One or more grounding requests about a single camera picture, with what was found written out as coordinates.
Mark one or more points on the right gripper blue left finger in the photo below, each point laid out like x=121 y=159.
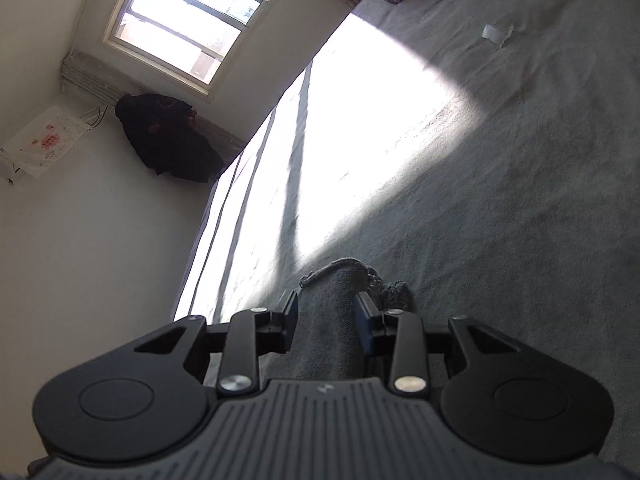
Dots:
x=284 y=321

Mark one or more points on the grey knitted cat sweater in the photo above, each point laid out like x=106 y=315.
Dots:
x=326 y=344

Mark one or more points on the wall air conditioner with cover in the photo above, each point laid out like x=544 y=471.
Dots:
x=41 y=143

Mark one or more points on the grey bed sheet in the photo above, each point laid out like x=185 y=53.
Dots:
x=498 y=183

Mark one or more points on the small white paper tag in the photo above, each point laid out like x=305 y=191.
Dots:
x=497 y=36

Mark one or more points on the window with white frame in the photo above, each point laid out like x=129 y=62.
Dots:
x=184 y=40

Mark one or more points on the dark clothes hanging on wall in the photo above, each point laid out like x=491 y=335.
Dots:
x=161 y=129

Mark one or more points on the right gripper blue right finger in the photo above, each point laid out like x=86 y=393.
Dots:
x=377 y=329

